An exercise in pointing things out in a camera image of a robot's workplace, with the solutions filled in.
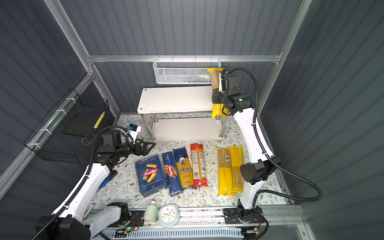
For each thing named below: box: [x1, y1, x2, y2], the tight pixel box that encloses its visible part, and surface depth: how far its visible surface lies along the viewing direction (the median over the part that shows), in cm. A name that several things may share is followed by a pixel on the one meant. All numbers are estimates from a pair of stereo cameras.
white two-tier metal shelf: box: [137, 85, 227, 142], surface depth 88 cm
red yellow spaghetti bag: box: [190, 143, 209, 189], surface depth 91 cm
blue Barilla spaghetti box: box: [162, 151, 183, 196], surface depth 87 cm
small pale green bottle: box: [143, 199, 159, 222], surface depth 71 cm
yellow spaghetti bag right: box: [229, 146, 245, 197], surface depth 90 cm
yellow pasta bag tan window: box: [208, 69, 222, 89], surface depth 77 cm
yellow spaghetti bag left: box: [217, 147, 235, 197], surface depth 88 cm
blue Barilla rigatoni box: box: [135, 154, 168, 197], surface depth 83 cm
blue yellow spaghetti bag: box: [173, 147, 194, 190], surface depth 91 cm
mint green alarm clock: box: [158, 203, 180, 228], surface depth 74 cm
